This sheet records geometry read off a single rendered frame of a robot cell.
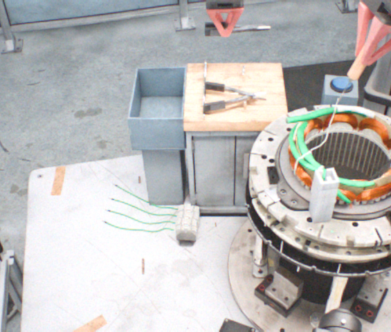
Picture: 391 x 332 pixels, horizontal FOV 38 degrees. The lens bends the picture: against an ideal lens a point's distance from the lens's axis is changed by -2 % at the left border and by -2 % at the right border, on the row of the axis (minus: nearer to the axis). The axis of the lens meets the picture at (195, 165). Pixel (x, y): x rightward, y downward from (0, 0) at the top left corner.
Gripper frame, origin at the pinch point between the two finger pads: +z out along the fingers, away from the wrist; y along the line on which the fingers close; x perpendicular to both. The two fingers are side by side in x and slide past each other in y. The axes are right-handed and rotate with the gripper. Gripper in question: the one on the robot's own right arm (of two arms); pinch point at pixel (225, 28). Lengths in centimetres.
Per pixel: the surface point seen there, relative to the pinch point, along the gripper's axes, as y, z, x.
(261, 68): -3.3, 12.2, 7.7
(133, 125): 12.2, 13.3, -18.1
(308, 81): -134, 120, 44
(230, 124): 13.6, 12.4, 0.4
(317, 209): 40.4, 5.3, 12.7
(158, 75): -4.1, 14.0, -14.4
